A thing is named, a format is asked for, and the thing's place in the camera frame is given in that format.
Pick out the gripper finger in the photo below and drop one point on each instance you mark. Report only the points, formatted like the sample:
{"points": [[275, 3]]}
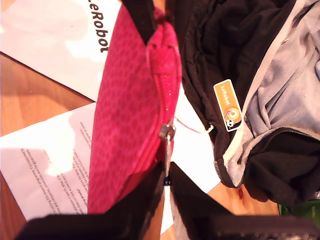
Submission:
{"points": [[170, 10], [142, 17], [145, 200], [192, 200]]}

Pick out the pink zip pouch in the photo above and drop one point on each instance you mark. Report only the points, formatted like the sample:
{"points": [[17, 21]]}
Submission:
{"points": [[125, 100]]}

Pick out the dark brown grey-lined hoodie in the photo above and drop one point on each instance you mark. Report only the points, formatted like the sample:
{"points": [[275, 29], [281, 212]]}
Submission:
{"points": [[220, 50]]}

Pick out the white LeRobot envelope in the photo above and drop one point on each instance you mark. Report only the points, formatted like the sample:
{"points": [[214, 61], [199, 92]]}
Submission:
{"points": [[50, 37]]}

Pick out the orange LeRobot sticker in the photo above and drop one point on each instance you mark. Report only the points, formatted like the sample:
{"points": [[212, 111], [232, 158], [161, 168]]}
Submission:
{"points": [[227, 105]]}

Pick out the printed white paper sheet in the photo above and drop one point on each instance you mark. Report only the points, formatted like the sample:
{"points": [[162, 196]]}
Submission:
{"points": [[37, 175]]}

